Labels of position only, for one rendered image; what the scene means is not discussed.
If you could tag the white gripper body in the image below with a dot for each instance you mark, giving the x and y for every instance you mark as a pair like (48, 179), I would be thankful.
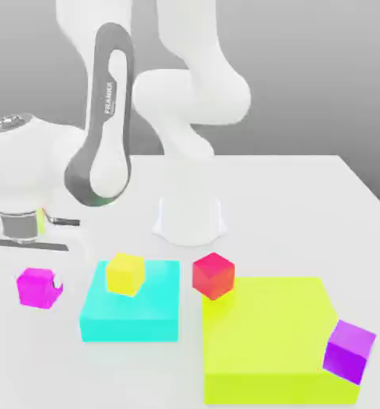
(27, 245)

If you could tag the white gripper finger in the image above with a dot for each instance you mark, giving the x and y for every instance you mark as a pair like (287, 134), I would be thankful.
(57, 280)

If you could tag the small magenta cube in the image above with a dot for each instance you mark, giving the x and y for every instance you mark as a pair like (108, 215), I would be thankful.
(35, 289)

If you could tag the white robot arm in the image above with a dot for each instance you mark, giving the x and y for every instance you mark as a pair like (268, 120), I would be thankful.
(190, 96)

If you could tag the small yellow cube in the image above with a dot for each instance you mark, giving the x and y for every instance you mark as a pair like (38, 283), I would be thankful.
(125, 274)

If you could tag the small red cube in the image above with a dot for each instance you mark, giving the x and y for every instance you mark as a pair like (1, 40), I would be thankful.
(213, 276)

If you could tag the small purple cube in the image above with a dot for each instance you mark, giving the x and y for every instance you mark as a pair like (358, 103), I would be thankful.
(348, 351)

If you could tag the large cyan box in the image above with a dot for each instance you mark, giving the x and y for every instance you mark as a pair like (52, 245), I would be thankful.
(129, 316)

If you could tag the large lime box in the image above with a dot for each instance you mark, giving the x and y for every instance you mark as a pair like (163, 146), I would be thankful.
(266, 335)

